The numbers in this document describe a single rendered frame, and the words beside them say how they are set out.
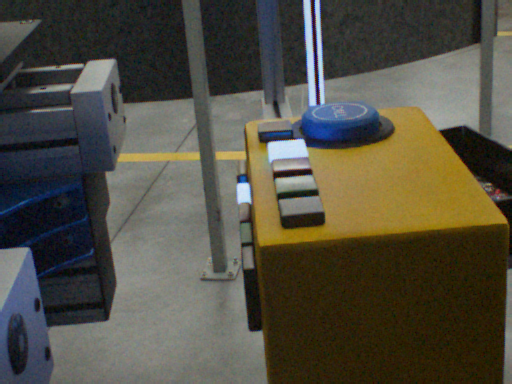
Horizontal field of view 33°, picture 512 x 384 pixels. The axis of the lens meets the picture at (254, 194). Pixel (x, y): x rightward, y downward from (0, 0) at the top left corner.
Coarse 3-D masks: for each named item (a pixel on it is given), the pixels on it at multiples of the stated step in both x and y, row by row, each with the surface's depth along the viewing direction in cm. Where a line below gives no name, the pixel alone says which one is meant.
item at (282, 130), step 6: (282, 120) 45; (288, 120) 45; (258, 126) 44; (264, 126) 44; (270, 126) 44; (276, 126) 44; (282, 126) 44; (288, 126) 44; (258, 132) 44; (264, 132) 43; (270, 132) 43; (276, 132) 43; (282, 132) 43; (288, 132) 43; (264, 138) 43; (270, 138) 43; (276, 138) 43; (282, 138) 43; (288, 138) 43
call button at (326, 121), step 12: (312, 108) 45; (324, 108) 45; (336, 108) 44; (348, 108) 44; (360, 108) 44; (372, 108) 44; (312, 120) 43; (324, 120) 43; (336, 120) 43; (348, 120) 43; (360, 120) 42; (372, 120) 43; (312, 132) 43; (324, 132) 43; (336, 132) 42; (348, 132) 42; (360, 132) 42; (372, 132) 43
